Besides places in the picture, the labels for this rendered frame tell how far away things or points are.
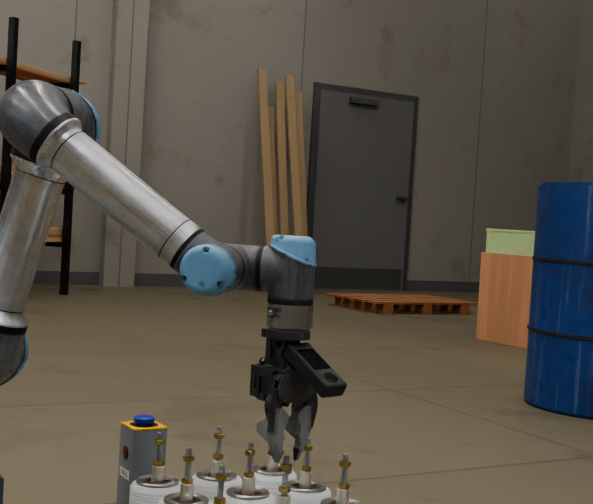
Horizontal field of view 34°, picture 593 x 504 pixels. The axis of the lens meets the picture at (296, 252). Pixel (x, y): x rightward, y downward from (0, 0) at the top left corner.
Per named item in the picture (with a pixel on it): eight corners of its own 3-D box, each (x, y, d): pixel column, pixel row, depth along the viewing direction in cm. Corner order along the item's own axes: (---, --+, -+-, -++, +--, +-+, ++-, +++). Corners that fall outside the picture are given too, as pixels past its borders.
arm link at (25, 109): (-2, 54, 144) (247, 257, 138) (31, 66, 155) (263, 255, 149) (-45, 115, 146) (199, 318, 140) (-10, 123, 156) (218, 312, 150)
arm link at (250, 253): (188, 241, 151) (256, 245, 149) (207, 240, 162) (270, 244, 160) (185, 290, 151) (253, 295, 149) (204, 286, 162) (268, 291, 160)
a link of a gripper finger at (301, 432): (292, 449, 162) (289, 396, 161) (314, 457, 158) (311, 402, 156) (277, 453, 160) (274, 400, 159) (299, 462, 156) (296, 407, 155)
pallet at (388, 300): (426, 305, 894) (427, 294, 893) (480, 315, 825) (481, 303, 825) (323, 304, 840) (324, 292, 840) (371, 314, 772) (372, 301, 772)
